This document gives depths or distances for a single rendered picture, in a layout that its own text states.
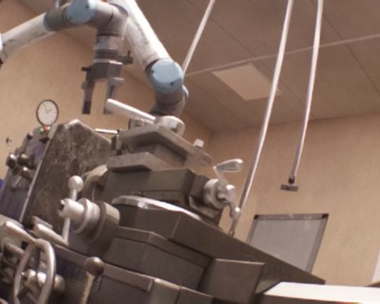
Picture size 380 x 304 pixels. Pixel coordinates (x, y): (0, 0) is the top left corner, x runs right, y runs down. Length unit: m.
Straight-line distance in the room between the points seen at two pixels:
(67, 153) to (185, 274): 1.08
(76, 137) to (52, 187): 0.23
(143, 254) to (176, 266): 0.07
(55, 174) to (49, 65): 3.79
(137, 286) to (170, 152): 0.45
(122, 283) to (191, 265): 0.13
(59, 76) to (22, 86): 0.56
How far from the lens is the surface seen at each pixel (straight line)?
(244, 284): 0.73
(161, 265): 0.74
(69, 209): 0.80
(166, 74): 1.30
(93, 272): 0.70
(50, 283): 0.83
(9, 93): 5.19
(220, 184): 0.85
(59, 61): 5.52
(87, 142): 1.81
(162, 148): 1.05
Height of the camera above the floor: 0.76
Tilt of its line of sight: 20 degrees up
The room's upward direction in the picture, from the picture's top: 20 degrees clockwise
